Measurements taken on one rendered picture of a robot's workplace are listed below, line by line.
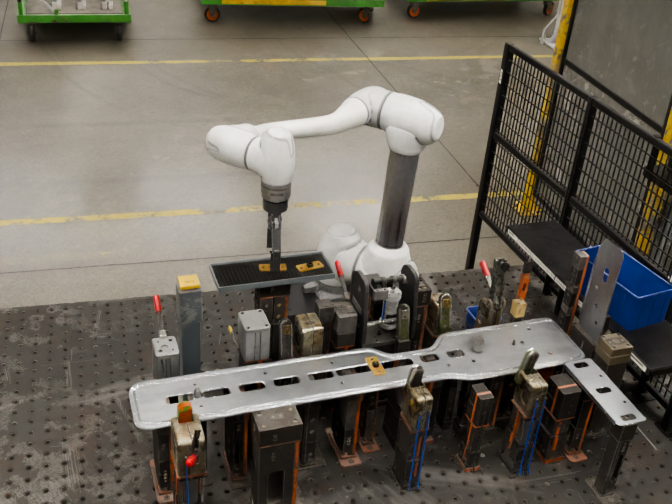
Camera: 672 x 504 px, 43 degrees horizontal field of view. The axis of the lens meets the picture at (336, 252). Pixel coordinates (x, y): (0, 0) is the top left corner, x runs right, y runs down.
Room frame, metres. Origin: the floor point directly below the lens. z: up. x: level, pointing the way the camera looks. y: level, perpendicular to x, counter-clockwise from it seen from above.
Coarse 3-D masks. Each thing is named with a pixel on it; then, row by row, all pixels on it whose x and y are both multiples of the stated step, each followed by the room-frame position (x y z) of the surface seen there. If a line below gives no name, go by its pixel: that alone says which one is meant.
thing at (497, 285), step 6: (498, 258) 2.31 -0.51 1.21; (504, 258) 2.32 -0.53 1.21; (498, 264) 2.30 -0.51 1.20; (504, 264) 2.28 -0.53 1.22; (498, 270) 2.31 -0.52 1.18; (504, 270) 2.27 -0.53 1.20; (492, 276) 2.31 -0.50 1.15; (498, 276) 2.30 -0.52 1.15; (504, 276) 2.30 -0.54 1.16; (492, 282) 2.30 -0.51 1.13; (498, 282) 2.30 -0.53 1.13; (504, 282) 2.30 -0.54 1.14; (492, 288) 2.29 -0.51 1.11; (498, 288) 2.30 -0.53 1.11; (492, 294) 2.29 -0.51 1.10; (498, 294) 2.30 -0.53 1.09; (492, 300) 2.28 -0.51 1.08; (498, 300) 2.30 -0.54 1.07; (498, 306) 2.29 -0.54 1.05
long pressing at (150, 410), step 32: (544, 320) 2.30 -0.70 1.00; (352, 352) 2.05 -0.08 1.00; (384, 352) 2.06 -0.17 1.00; (416, 352) 2.07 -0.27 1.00; (512, 352) 2.12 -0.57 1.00; (544, 352) 2.13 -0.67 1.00; (576, 352) 2.14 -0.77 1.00; (160, 384) 1.83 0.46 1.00; (192, 384) 1.84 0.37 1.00; (224, 384) 1.85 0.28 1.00; (320, 384) 1.89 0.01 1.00; (352, 384) 1.90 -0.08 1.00; (384, 384) 1.92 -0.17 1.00; (160, 416) 1.70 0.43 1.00; (224, 416) 1.73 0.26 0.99
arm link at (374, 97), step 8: (368, 88) 2.74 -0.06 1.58; (376, 88) 2.75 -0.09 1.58; (352, 96) 2.67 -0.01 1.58; (360, 96) 2.67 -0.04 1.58; (368, 96) 2.68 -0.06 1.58; (376, 96) 2.67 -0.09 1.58; (384, 96) 2.67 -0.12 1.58; (368, 104) 2.65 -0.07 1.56; (376, 104) 2.65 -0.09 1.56; (376, 112) 2.64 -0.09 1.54; (368, 120) 2.64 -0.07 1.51; (376, 120) 2.64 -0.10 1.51
